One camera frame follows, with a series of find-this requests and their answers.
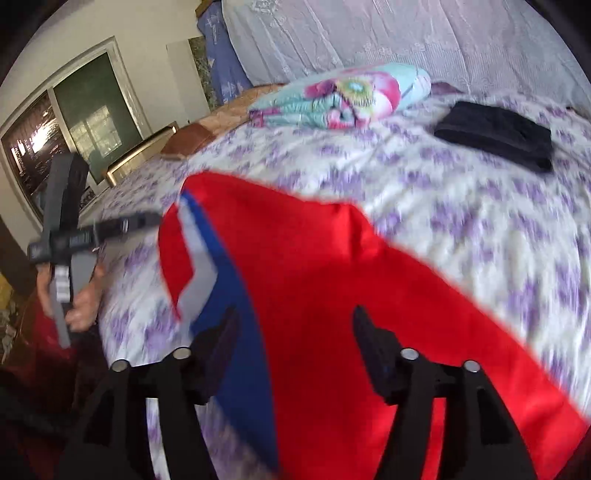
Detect wooden bedside frame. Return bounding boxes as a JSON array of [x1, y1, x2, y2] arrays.
[[104, 121, 179, 188]]

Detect red pants with blue-white stripe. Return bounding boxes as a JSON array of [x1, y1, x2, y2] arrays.
[[158, 171, 590, 480]]

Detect white panel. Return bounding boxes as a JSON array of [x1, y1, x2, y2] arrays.
[[166, 37, 219, 126]]

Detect folded floral quilt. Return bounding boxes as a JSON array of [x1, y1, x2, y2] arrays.
[[248, 62, 432, 131]]

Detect blue patterned cloth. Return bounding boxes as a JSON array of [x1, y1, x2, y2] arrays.
[[196, 1, 254, 107]]

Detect window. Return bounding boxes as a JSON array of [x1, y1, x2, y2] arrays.
[[0, 37, 145, 223]]

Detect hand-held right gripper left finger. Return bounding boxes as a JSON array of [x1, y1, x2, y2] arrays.
[[58, 305, 242, 480]]

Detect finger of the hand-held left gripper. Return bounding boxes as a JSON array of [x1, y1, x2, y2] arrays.
[[95, 211, 160, 241]]

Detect brown pillow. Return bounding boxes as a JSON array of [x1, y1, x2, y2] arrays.
[[161, 83, 289, 161]]

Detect person's left hand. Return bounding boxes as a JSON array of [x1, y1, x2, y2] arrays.
[[37, 262, 106, 334]]

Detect purple floral bed sheet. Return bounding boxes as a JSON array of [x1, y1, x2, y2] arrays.
[[78, 88, 591, 480]]

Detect folded black garment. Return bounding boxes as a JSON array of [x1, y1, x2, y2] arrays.
[[434, 100, 554, 174]]

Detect white lace curtain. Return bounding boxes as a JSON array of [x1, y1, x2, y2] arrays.
[[222, 0, 591, 118]]

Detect dark red cloth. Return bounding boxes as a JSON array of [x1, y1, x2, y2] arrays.
[[0, 295, 93, 480]]

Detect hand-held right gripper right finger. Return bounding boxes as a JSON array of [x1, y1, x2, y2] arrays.
[[353, 305, 539, 480]]

